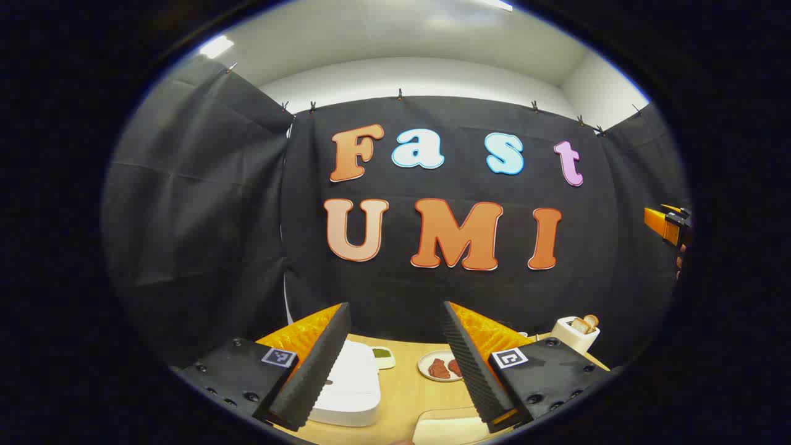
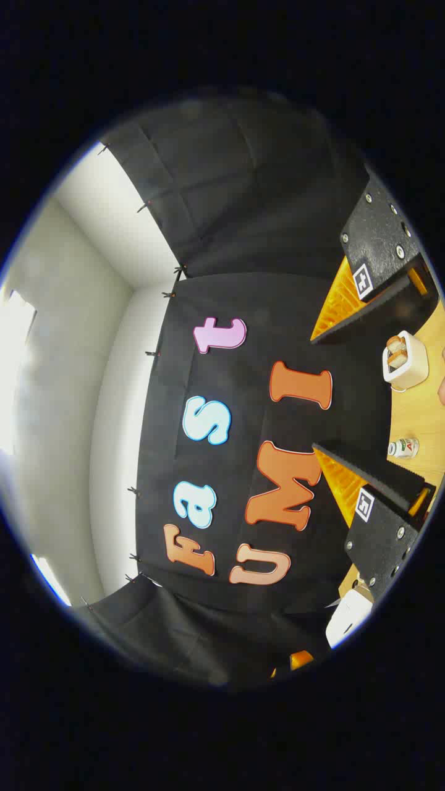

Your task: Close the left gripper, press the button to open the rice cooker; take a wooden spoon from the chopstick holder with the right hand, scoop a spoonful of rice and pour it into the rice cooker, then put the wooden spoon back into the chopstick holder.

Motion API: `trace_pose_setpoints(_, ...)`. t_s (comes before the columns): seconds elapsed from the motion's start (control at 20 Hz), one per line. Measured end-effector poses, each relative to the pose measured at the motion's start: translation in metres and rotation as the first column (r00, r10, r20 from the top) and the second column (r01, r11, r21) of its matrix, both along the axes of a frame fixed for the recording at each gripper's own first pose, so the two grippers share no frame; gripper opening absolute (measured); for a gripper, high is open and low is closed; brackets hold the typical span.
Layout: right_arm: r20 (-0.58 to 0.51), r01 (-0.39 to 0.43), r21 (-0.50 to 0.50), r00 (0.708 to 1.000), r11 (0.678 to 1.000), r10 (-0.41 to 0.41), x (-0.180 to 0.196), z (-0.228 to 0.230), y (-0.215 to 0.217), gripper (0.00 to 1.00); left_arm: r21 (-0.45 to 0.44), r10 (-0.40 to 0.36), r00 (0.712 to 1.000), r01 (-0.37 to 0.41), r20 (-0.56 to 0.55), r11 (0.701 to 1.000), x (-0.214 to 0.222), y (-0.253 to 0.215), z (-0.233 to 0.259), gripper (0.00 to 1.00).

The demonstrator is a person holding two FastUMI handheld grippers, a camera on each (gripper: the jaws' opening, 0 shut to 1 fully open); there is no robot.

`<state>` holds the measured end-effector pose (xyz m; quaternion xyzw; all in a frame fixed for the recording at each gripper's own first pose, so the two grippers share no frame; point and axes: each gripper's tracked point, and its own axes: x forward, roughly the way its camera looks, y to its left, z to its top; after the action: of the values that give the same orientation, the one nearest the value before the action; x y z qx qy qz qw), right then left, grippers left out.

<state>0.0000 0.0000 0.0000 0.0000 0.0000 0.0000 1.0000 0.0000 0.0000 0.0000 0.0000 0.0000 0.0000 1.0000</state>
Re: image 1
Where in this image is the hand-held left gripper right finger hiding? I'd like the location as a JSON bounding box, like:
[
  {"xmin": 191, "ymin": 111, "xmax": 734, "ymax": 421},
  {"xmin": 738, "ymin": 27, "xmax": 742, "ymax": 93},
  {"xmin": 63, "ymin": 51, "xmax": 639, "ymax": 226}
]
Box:
[{"xmin": 441, "ymin": 301, "xmax": 611, "ymax": 434}]

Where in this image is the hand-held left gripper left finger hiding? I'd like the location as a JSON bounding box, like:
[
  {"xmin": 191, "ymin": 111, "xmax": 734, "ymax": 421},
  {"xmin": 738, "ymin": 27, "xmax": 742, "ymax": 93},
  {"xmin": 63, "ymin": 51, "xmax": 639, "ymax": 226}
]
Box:
[{"xmin": 170, "ymin": 302, "xmax": 353, "ymax": 432}]

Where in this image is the white rice cooker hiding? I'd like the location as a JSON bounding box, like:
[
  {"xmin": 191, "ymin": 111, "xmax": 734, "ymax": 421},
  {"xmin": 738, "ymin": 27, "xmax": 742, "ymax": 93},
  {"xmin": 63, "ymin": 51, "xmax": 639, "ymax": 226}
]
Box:
[{"xmin": 307, "ymin": 340, "xmax": 382, "ymax": 427}]

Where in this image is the clear plastic rice container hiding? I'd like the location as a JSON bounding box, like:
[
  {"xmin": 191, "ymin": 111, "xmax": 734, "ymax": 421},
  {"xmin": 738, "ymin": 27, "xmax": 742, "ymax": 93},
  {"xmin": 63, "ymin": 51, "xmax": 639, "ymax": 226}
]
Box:
[{"xmin": 413, "ymin": 408, "xmax": 495, "ymax": 445}]

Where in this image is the white round plate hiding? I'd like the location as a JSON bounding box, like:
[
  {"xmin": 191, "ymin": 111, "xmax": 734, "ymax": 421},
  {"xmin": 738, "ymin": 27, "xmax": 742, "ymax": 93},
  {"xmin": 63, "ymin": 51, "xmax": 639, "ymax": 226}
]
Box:
[{"xmin": 418, "ymin": 350, "xmax": 464, "ymax": 383}]

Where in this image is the white toaster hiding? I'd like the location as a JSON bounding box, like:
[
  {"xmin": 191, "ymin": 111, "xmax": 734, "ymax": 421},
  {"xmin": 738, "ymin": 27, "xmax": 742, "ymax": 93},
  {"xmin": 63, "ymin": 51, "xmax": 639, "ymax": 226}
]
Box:
[{"xmin": 550, "ymin": 315, "xmax": 601, "ymax": 354}]

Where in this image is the black backdrop cloth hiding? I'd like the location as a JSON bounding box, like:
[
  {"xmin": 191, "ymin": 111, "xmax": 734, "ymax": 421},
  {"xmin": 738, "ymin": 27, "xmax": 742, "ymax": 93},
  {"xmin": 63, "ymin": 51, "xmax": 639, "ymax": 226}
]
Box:
[{"xmin": 102, "ymin": 54, "xmax": 692, "ymax": 371}]

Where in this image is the row of black cloth clips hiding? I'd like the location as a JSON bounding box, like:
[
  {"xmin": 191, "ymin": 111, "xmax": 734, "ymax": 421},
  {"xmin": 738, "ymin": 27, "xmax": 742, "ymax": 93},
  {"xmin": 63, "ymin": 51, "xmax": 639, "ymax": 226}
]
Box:
[{"xmin": 226, "ymin": 62, "xmax": 643, "ymax": 137}]

